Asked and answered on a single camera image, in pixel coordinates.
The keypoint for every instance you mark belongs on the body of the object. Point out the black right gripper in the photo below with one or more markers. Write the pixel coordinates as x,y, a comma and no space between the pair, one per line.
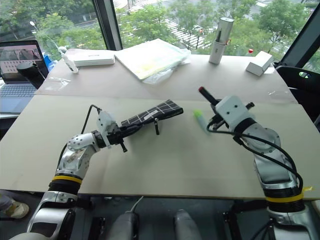
221,120

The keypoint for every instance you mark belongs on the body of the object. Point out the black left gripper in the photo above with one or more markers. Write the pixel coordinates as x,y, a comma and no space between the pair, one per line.
117,137

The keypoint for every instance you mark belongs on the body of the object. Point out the red capped black marker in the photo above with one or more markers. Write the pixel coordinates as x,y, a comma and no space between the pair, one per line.
207,94

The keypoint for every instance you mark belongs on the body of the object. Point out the black grid pouch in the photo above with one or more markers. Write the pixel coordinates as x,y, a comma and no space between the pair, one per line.
162,107

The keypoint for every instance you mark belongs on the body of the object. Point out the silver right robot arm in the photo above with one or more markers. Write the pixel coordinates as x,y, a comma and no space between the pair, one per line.
270,160

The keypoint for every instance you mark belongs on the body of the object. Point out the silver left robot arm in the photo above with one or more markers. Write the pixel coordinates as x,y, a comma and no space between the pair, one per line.
75,160

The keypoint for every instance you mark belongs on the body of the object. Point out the green highlighter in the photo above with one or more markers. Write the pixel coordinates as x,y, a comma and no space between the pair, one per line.
199,115

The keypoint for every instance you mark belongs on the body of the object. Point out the small white cardboard box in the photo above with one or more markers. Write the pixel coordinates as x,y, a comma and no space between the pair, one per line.
258,63

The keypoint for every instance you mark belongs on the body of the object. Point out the small red object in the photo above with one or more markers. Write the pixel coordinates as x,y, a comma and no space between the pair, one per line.
250,51

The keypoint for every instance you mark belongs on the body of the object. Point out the white paper stack in plastic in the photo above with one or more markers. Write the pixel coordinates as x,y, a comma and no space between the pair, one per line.
152,58

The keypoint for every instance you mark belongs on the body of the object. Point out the silver white cylinder tumbler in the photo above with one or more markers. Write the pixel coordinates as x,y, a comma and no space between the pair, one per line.
221,41

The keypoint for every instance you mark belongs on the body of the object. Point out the flat white box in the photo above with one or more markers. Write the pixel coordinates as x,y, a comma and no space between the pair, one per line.
93,58

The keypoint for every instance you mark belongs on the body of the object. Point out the clear plastic bag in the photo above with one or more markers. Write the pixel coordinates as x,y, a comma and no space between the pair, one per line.
56,83

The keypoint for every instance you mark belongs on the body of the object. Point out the white plastic tool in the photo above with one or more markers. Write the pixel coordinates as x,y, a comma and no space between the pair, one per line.
68,61

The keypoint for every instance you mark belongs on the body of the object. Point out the grey rounded shape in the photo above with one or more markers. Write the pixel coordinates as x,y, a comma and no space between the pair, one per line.
186,225
125,226

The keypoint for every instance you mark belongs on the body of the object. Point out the blue plastic object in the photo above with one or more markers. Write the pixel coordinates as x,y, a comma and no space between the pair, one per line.
49,61

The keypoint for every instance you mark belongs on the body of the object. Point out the black cylindrical device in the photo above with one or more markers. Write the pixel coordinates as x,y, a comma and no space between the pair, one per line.
27,71

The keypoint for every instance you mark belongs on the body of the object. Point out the grey laptop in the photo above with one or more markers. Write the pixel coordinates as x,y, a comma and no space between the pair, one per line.
15,95

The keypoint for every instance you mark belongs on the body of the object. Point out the white sneaker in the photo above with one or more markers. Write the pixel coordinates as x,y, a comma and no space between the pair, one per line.
17,209

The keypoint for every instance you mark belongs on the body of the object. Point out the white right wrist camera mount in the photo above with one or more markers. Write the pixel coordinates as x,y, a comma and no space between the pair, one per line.
232,110

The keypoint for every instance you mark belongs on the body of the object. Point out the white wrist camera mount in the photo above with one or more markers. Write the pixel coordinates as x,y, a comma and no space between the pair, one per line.
106,122
232,110

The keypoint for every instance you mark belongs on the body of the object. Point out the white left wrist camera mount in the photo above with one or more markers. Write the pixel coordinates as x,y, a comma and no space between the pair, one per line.
106,122

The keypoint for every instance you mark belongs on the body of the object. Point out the black table frame bracket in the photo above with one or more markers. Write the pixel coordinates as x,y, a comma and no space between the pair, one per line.
97,227
231,222

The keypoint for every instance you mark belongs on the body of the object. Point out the dark window frame post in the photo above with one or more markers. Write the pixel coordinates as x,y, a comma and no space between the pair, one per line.
107,23

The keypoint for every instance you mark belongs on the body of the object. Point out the dark slanted window frame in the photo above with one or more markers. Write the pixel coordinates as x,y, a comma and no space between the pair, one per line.
303,37

